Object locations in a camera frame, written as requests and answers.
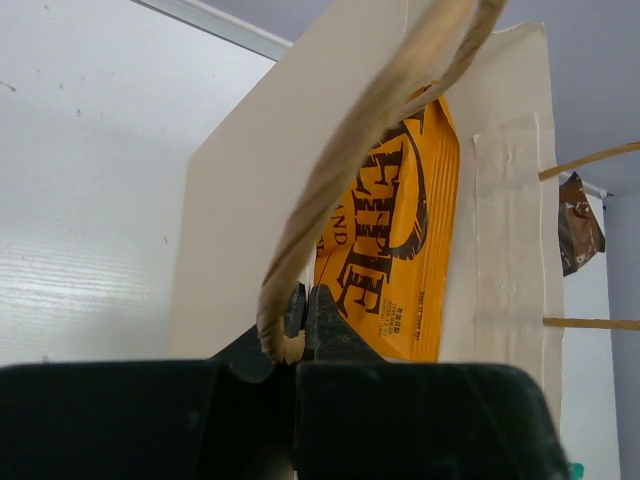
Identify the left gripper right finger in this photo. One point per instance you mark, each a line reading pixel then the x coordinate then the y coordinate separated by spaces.
pixel 361 417

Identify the cream paper bag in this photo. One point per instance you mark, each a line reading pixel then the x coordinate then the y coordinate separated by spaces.
pixel 262 187

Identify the orange Kettle chips bag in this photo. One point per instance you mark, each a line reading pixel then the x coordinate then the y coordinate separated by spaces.
pixel 384 254

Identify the brown Kettle chips bag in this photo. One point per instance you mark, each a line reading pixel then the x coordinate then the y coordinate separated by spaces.
pixel 580 235

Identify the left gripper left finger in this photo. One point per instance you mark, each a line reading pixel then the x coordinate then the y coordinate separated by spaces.
pixel 225 417

